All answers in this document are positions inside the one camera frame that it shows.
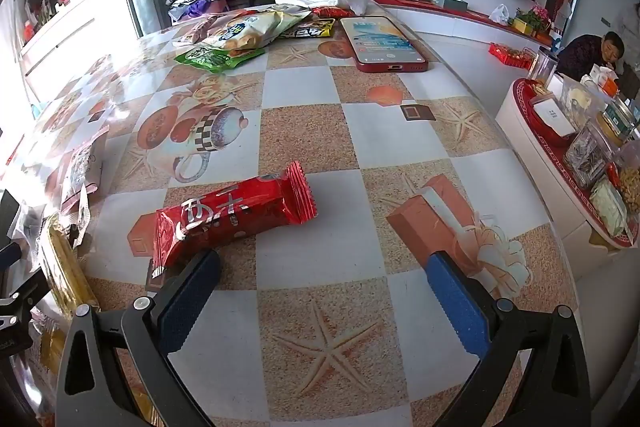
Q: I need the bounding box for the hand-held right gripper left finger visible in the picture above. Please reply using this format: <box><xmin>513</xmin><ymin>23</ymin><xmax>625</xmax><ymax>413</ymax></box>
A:
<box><xmin>54</xmin><ymin>249</ymin><xmax>223</xmax><ymax>427</ymax></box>

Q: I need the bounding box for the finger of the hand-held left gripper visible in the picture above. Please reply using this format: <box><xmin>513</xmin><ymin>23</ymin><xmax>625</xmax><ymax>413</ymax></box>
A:
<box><xmin>0</xmin><ymin>189</ymin><xmax>23</xmax><ymax>267</ymax></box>
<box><xmin>0</xmin><ymin>271</ymin><xmax>51</xmax><ymax>357</ymax></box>

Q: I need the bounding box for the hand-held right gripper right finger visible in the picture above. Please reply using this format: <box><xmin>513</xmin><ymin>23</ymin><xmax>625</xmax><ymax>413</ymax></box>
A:
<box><xmin>425</xmin><ymin>251</ymin><xmax>593</xmax><ymax>427</ymax></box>

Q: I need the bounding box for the long yellow snack packet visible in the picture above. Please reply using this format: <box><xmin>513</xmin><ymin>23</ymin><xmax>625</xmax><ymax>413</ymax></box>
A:
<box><xmin>39</xmin><ymin>214</ymin><xmax>100</xmax><ymax>323</ymax></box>

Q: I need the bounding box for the clear box of pale candy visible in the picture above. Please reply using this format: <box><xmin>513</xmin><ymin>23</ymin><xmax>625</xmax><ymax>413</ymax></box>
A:
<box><xmin>590</xmin><ymin>179</ymin><xmax>629</xmax><ymax>238</ymax></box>

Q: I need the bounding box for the clear box of dark seeds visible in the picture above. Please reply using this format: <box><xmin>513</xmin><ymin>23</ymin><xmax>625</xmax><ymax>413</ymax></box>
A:
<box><xmin>564</xmin><ymin>119</ymin><xmax>614</xmax><ymax>188</ymax></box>

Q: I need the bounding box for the printed checkered tablecloth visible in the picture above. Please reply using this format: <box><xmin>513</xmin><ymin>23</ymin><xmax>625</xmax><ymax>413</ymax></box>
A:
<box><xmin>0</xmin><ymin>4</ymin><xmax>586</xmax><ymax>427</ymax></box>

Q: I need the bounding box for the clear box of peanuts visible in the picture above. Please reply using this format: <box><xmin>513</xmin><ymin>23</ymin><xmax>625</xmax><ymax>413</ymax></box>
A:
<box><xmin>617</xmin><ymin>142</ymin><xmax>640</xmax><ymax>219</ymax></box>

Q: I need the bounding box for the white card box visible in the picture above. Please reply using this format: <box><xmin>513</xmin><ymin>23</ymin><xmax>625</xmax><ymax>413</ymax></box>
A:
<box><xmin>532</xmin><ymin>96</ymin><xmax>576</xmax><ymax>138</ymax></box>

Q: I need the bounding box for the green tin box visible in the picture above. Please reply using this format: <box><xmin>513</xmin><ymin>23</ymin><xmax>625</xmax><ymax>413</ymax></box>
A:
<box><xmin>602</xmin><ymin>99</ymin><xmax>640</xmax><ymax>142</ymax></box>

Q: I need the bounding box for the clear glass jar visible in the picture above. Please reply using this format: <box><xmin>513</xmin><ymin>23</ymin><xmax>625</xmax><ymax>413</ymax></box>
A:
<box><xmin>530</xmin><ymin>47</ymin><xmax>557</xmax><ymax>80</ymax></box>

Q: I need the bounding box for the red candy box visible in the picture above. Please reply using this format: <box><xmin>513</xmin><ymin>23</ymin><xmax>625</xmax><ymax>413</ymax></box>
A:
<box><xmin>489</xmin><ymin>42</ymin><xmax>534</xmax><ymax>69</ymax></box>

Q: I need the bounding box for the brown snack bag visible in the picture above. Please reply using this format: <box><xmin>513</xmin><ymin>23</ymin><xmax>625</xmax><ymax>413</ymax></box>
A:
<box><xmin>172</xmin><ymin>13</ymin><xmax>236</xmax><ymax>46</ymax></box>

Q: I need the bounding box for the red case smartphone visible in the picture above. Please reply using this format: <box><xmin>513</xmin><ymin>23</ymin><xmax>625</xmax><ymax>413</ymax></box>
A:
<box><xmin>339</xmin><ymin>16</ymin><xmax>430</xmax><ymax>73</ymax></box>

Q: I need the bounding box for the red top television cabinet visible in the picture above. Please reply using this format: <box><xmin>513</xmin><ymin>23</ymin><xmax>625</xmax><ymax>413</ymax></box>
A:
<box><xmin>372</xmin><ymin>0</ymin><xmax>563</xmax><ymax>60</ymax></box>

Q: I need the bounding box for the pale green snack bag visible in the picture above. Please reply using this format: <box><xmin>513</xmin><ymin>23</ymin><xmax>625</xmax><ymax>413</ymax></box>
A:
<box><xmin>260</xmin><ymin>7</ymin><xmax>312</xmax><ymax>44</ymax></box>

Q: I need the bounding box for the yellow black snack packet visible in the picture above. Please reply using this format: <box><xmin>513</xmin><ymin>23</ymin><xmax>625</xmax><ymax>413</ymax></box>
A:
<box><xmin>280</xmin><ymin>18</ymin><xmax>336</xmax><ymax>40</ymax></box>

